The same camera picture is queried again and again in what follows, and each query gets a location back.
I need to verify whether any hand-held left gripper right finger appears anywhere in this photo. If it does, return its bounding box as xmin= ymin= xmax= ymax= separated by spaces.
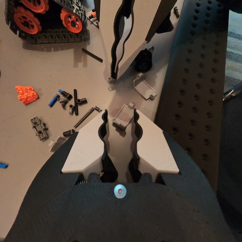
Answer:
xmin=129 ymin=109 xmax=180 ymax=183

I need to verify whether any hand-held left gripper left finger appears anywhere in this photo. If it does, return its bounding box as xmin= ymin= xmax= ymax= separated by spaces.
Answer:
xmin=61 ymin=109 xmax=118 ymax=183

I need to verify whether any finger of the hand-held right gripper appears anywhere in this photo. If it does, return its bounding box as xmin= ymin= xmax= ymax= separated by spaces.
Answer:
xmin=99 ymin=0 xmax=124 ymax=78
xmin=115 ymin=0 xmax=162 ymax=79

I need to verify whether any grey grooved curved panel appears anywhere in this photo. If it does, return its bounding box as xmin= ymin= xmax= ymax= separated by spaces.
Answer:
xmin=48 ymin=136 xmax=67 ymax=152

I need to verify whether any dark grey axle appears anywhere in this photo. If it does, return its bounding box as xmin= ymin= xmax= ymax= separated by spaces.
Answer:
xmin=74 ymin=107 xmax=95 ymax=128

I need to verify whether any long black axle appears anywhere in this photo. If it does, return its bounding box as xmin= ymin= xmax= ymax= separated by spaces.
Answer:
xmin=73 ymin=89 xmax=79 ymax=116
xmin=82 ymin=48 xmax=103 ymax=63

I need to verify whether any grey H-shaped connector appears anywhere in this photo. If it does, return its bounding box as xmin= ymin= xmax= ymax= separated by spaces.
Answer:
xmin=30 ymin=116 xmax=49 ymax=141

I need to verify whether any grey orange tracked toy robot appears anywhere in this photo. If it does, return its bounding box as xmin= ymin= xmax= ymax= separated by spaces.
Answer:
xmin=5 ymin=0 xmax=89 ymax=44

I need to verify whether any person's clothed body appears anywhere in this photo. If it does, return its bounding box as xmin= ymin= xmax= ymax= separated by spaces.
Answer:
xmin=216 ymin=81 xmax=242 ymax=242

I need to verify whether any orange wedge brick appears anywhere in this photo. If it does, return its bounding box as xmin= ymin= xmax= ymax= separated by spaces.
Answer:
xmin=15 ymin=86 xmax=39 ymax=105

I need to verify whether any grey bracket with orange bush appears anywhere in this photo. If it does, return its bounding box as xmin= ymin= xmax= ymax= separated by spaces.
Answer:
xmin=87 ymin=8 xmax=99 ymax=29

